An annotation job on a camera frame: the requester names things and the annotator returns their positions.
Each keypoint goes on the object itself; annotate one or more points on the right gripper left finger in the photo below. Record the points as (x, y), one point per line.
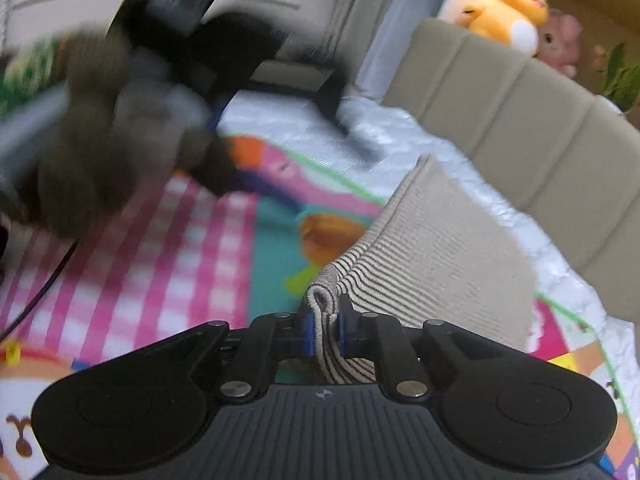
(217, 364)

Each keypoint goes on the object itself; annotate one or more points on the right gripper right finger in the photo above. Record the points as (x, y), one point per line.
(410, 364)

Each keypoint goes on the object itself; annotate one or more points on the beige striped knit garment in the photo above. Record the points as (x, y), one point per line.
(433, 253)

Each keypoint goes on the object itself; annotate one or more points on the white quilted mattress cover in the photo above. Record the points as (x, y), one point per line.
(381, 146)

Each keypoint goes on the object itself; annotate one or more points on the colourful cartoon play mat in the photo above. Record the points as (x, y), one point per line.
(180, 257)

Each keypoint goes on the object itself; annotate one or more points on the grey curtain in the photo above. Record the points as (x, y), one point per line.
(372, 36)

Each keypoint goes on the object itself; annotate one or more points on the beige padded headboard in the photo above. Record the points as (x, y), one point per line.
(549, 146)

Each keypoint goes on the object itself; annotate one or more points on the yellow plush duck toy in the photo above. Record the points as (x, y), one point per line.
(511, 22)

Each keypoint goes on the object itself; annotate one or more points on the pink plush toy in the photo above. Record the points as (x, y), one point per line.
(559, 45)

